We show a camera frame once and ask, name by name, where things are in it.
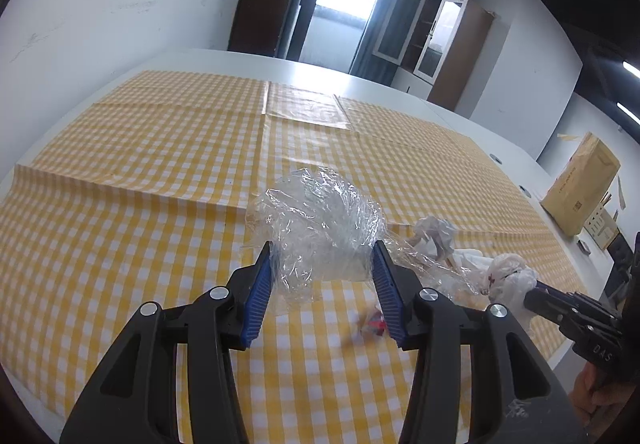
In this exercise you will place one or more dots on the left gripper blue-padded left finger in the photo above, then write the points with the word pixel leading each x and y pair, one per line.
pixel 131 395

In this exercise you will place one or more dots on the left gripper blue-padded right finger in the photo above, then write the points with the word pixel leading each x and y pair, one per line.
pixel 516 398

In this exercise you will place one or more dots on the white tissue plastic bag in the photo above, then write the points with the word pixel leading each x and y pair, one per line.
pixel 504 279

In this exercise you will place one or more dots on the red snack wrapper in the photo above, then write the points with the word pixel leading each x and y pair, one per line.
pixel 373 323

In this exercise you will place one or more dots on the clear plastic wrap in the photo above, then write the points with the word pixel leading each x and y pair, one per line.
pixel 322 229

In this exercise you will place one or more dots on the person's right hand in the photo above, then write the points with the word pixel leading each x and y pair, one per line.
pixel 598 407

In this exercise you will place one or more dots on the white table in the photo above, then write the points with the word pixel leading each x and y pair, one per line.
pixel 517 165

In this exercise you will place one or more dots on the brown cardboard box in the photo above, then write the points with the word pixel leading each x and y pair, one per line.
pixel 575 194

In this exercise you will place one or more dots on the crumpled white paper ball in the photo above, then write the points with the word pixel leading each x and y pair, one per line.
pixel 434 237

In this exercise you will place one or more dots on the yellow white checkered tablecloth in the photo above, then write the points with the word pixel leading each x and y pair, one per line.
pixel 144 198

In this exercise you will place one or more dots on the wooden cabinet with glass doors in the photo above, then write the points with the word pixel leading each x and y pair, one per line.
pixel 435 41

